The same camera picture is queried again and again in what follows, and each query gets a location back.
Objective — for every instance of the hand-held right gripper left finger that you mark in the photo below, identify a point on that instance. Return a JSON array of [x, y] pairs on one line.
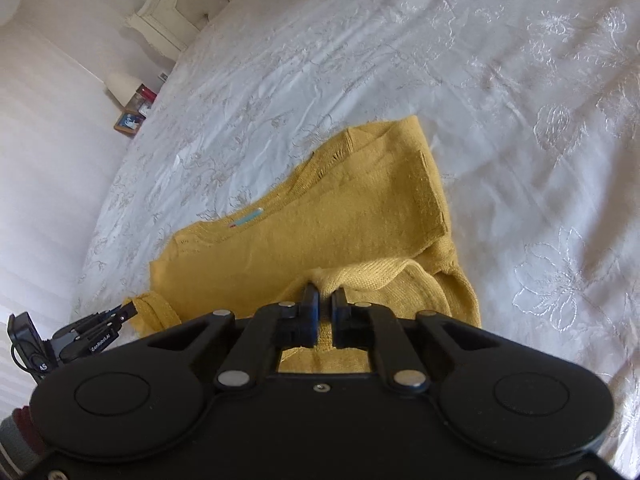
[[311, 312]]

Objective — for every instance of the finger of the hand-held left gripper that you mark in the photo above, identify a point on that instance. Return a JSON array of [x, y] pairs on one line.
[[107, 321]]

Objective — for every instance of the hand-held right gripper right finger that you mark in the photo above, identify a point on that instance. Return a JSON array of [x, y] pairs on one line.
[[341, 317]]

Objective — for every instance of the yellow knit sweater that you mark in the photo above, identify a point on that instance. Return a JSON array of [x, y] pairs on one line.
[[325, 220]]

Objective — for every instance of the person's left forearm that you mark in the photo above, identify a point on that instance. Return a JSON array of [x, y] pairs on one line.
[[17, 440]]

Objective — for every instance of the red bottle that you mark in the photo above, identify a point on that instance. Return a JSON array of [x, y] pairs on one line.
[[147, 92]]

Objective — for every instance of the table lamp with cream shade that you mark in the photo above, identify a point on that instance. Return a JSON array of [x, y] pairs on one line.
[[121, 87]]

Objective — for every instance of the white embroidered bedspread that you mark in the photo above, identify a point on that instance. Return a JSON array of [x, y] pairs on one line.
[[400, 60]]

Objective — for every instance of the cream tufted headboard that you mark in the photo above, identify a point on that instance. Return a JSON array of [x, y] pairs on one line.
[[165, 5]]

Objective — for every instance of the wooden photo frame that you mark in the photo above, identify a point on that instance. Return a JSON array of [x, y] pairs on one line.
[[129, 122]]

